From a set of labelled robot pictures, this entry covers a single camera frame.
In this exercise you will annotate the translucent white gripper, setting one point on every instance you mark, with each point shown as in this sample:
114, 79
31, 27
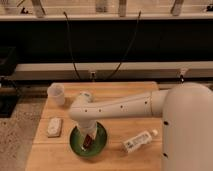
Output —
92, 131

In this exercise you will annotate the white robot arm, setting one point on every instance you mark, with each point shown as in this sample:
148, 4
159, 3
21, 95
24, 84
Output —
186, 111

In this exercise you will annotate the green ceramic bowl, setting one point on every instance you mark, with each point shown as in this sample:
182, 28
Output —
75, 142

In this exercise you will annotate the clear plastic measuring cup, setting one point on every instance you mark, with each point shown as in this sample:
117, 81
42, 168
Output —
56, 92

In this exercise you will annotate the white plastic bottle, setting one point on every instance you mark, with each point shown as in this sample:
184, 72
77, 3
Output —
134, 143

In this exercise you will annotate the black box at left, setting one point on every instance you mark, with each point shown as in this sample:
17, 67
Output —
8, 63

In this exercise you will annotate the white wall power outlet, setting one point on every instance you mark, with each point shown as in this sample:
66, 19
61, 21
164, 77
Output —
92, 75

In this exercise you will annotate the right wall outlet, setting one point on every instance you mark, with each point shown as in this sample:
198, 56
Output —
182, 73

